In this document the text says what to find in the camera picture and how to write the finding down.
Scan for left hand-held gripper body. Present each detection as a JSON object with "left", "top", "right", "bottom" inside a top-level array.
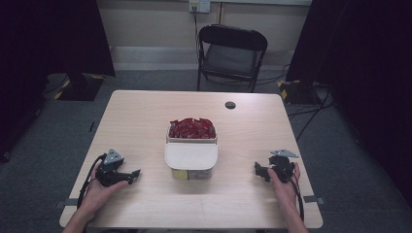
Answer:
[{"left": 94, "top": 149, "right": 134, "bottom": 188}]

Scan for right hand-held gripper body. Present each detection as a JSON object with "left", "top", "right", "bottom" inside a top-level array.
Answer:
[{"left": 266, "top": 149, "right": 300, "bottom": 184}]

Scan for person's right hand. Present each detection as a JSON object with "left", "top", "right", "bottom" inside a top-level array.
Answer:
[{"left": 266, "top": 161, "right": 302, "bottom": 213}]

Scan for person's left hand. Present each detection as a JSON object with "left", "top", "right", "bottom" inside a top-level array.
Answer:
[{"left": 78, "top": 163, "right": 129, "bottom": 221}]

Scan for white box lid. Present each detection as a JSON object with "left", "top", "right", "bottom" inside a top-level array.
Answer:
[{"left": 164, "top": 142, "right": 219, "bottom": 171}]

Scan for white plastic storage box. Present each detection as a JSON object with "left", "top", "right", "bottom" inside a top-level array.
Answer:
[{"left": 164, "top": 124, "right": 219, "bottom": 181}]

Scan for pile of red packets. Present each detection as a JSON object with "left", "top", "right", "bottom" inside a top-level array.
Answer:
[{"left": 168, "top": 116, "right": 217, "bottom": 140}]

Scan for black stand base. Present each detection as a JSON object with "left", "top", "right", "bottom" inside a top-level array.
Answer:
[
  {"left": 53, "top": 72, "right": 107, "bottom": 102},
  {"left": 277, "top": 79, "right": 325, "bottom": 106}
]

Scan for black folding chair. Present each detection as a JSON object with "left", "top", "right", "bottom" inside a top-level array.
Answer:
[{"left": 195, "top": 23, "right": 269, "bottom": 94}]

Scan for black curtain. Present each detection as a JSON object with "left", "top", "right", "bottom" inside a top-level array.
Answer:
[
  {"left": 0, "top": 0, "right": 117, "bottom": 163},
  {"left": 285, "top": 0, "right": 412, "bottom": 208}
]

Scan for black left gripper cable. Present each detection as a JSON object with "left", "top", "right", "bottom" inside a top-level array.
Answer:
[{"left": 76, "top": 152, "right": 108, "bottom": 210}]

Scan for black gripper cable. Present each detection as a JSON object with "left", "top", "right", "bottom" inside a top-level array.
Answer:
[
  {"left": 76, "top": 152, "right": 108, "bottom": 210},
  {"left": 282, "top": 169, "right": 306, "bottom": 222}
]

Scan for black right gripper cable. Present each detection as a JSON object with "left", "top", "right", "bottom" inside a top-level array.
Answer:
[{"left": 282, "top": 169, "right": 306, "bottom": 222}]

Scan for grey table side bracket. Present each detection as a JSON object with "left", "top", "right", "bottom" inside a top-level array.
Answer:
[
  {"left": 302, "top": 194, "right": 326, "bottom": 206},
  {"left": 53, "top": 197, "right": 80, "bottom": 209}
]

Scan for black floor cables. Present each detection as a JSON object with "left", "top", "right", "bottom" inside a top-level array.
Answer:
[{"left": 258, "top": 64, "right": 338, "bottom": 142}]

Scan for black wall outlet cable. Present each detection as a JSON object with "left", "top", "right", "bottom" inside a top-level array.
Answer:
[{"left": 192, "top": 9, "right": 201, "bottom": 61}]

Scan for white wall outlet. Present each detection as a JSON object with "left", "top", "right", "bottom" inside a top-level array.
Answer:
[{"left": 189, "top": 0, "right": 212, "bottom": 15}]

